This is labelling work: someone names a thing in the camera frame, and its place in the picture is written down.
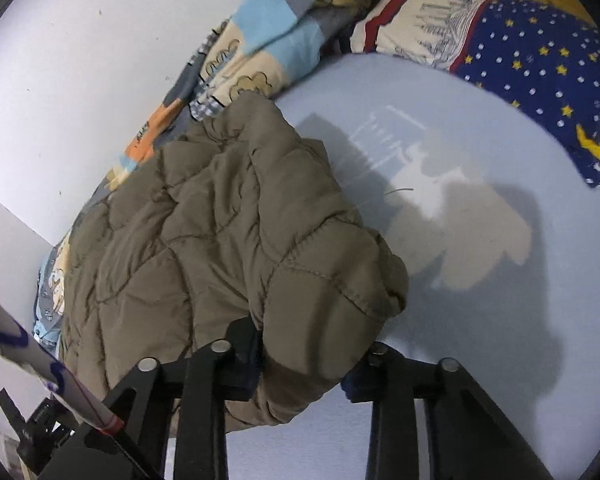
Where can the star print blue pillow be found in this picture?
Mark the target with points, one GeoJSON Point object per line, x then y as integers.
{"type": "Point", "coordinates": [530, 60]}

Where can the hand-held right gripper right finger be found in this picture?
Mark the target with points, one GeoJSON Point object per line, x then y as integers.
{"type": "Point", "coordinates": [365, 380]}

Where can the brown quilted puffer jacket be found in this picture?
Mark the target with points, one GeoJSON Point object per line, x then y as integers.
{"type": "Point", "coordinates": [220, 240]}

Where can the patchwork cartoon print quilt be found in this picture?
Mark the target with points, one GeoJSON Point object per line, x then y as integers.
{"type": "Point", "coordinates": [260, 45]}

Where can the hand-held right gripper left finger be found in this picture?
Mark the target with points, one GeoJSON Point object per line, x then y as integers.
{"type": "Point", "coordinates": [245, 355]}

